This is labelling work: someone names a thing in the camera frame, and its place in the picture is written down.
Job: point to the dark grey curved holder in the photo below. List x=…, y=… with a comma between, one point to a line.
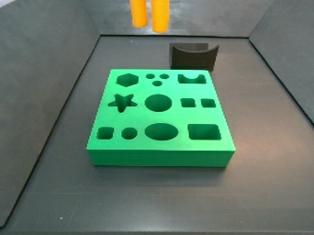
x=193, y=56

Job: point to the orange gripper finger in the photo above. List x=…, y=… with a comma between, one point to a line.
x=161, y=15
x=138, y=13

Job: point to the green shape sorter block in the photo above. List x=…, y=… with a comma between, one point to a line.
x=161, y=119

